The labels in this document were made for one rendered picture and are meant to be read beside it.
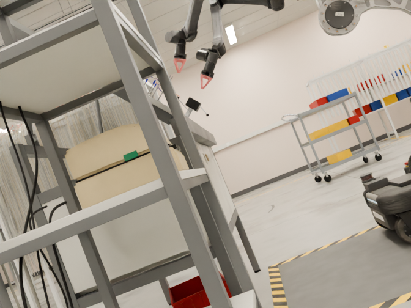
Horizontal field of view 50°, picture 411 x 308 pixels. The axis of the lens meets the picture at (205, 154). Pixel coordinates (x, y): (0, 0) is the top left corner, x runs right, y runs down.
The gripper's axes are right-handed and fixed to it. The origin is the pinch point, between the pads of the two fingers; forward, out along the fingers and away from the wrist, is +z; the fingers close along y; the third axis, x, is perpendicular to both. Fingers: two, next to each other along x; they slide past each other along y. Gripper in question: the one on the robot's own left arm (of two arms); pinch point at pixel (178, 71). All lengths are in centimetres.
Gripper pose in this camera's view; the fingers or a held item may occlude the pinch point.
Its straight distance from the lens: 250.6
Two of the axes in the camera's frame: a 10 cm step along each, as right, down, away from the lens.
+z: -0.7, 9.9, 1.2
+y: 1.2, 1.3, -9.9
